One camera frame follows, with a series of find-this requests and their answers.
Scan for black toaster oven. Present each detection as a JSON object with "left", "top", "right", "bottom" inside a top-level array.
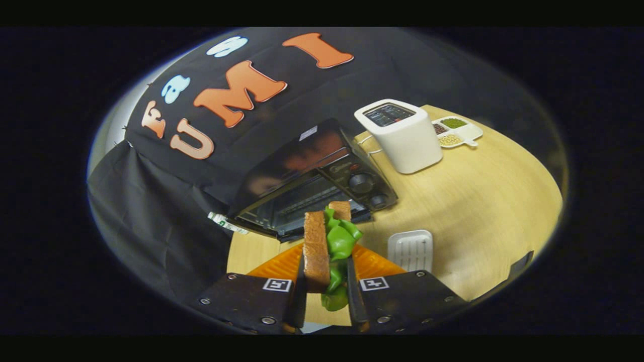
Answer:
[{"left": 226, "top": 118, "right": 399, "bottom": 243}]

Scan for white slotted tray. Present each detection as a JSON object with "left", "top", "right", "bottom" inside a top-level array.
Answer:
[{"left": 387, "top": 229, "right": 434, "bottom": 274}]

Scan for sandwich with green lettuce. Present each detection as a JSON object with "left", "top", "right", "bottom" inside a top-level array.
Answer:
[{"left": 302, "top": 201, "right": 364, "bottom": 312}]

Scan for white toaster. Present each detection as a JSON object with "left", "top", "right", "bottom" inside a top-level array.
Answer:
[{"left": 354, "top": 99, "right": 444, "bottom": 175}]

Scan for white bottle green label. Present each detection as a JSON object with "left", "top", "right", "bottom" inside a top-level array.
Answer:
[{"left": 207, "top": 211, "right": 250, "bottom": 235}]

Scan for black backdrop cloth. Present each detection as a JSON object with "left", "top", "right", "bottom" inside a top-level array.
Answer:
[{"left": 87, "top": 27, "right": 504, "bottom": 307}]

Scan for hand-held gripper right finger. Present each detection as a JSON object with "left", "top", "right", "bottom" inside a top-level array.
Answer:
[{"left": 346, "top": 243, "right": 471, "bottom": 334}]

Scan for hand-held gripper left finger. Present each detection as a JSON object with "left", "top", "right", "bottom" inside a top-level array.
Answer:
[{"left": 189, "top": 241, "right": 307, "bottom": 334}]

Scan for white divided dish with grains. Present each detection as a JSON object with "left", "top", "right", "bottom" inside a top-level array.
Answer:
[{"left": 432, "top": 115, "right": 484, "bottom": 149}]

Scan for white power cable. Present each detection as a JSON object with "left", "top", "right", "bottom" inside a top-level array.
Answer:
[{"left": 358, "top": 133, "right": 383, "bottom": 155}]

